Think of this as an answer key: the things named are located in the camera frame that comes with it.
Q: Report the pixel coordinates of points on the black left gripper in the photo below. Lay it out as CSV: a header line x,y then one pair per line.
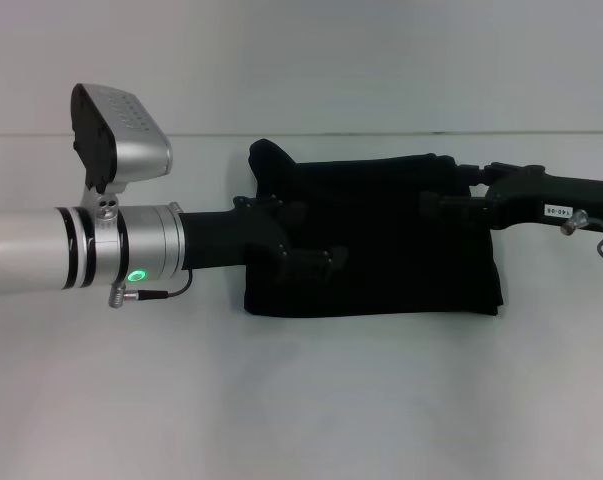
x,y
221,237

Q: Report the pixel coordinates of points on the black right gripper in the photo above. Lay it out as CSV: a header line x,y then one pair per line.
x,y
546,200

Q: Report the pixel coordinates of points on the black shirt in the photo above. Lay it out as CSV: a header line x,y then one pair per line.
x,y
381,260

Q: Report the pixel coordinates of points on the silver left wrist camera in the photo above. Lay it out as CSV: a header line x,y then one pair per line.
x,y
126,140

